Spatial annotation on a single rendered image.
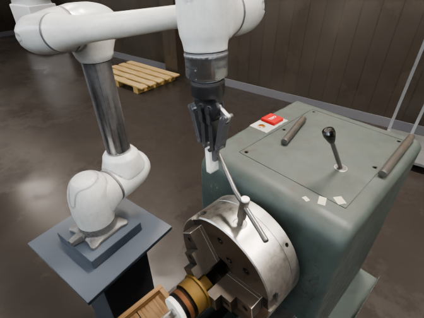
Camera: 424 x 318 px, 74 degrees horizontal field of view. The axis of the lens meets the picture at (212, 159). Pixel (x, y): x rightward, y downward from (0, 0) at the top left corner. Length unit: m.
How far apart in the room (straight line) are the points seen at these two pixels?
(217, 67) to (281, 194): 0.37
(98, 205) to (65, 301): 1.11
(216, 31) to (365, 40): 3.53
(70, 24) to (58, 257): 0.91
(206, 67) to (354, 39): 3.55
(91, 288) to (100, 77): 0.77
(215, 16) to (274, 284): 0.57
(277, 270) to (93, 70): 0.85
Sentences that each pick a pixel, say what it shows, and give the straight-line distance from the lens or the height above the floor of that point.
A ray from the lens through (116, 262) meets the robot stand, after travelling 1.27.
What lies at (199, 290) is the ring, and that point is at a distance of 0.73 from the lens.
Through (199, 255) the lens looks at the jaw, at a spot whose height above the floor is 1.15.
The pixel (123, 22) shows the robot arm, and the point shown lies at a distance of 0.79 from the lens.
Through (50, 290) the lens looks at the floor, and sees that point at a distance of 2.27.
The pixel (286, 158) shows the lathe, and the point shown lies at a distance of 0.89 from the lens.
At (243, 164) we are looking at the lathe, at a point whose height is 1.25.
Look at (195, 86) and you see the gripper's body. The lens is 0.60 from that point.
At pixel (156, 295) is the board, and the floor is 0.89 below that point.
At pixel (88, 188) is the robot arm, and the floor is 1.06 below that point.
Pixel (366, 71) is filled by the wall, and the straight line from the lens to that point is 4.10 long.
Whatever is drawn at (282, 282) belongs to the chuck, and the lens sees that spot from 0.73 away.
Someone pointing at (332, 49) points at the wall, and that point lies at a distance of 4.13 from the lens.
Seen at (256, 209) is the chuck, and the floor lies 1.24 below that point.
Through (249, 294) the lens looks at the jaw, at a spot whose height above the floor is 1.12.
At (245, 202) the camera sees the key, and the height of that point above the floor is 1.32.
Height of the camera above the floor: 1.75
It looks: 35 degrees down
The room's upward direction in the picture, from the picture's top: straight up
